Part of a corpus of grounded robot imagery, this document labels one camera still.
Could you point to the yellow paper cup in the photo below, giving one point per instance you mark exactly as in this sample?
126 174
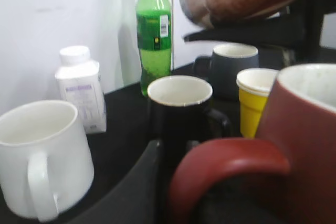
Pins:
254 86

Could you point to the grey ceramic mug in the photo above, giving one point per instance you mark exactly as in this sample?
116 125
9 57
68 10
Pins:
222 66

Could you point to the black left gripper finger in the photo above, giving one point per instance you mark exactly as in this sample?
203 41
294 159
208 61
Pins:
130 185

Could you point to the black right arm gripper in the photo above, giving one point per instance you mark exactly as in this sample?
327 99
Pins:
299 27

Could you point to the white ceramic mug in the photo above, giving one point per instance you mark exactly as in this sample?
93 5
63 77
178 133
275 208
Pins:
46 164

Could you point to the black ceramic mug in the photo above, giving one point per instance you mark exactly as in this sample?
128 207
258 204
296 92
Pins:
179 109

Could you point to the dark red ceramic mug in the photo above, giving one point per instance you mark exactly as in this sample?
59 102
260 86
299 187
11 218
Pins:
289 166

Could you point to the green sprite bottle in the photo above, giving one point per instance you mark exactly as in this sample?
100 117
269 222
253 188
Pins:
154 38

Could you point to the white milk carton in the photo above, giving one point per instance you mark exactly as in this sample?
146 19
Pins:
78 79

